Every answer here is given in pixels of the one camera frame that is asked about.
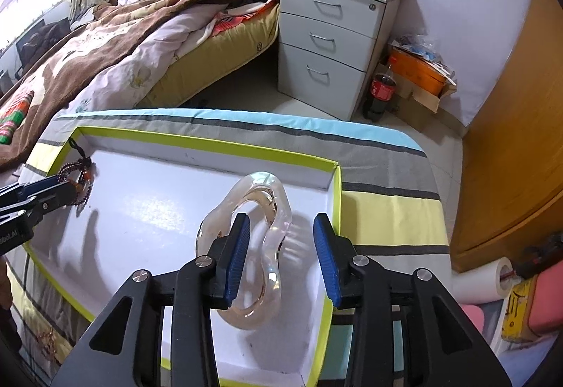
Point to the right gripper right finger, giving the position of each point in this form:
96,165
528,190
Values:
441,346

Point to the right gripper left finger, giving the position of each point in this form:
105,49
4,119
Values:
122,347

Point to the clear pink hair claw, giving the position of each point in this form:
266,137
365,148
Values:
267,191

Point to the pink foam roll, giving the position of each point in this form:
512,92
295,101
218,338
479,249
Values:
476,316

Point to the yellow tin box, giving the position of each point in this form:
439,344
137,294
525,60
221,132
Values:
516,323

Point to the white paper roll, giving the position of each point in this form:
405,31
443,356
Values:
488,283

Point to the pink plastic bin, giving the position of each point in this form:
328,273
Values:
547,308

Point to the green shallow cardboard box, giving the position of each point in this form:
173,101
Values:
151,191

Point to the striped tablecloth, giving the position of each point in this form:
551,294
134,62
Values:
390,210

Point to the white floral quilt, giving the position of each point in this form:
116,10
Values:
115,60

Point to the wooden wardrobe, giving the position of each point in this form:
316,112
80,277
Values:
511,190

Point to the brown fleece blanket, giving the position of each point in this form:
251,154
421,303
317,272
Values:
46,90

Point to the cola bottle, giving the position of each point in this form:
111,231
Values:
379,94

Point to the orange box with clutter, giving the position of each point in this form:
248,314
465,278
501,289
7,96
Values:
425,82

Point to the grey bedside drawer cabinet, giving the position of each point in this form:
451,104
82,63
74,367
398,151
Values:
329,49

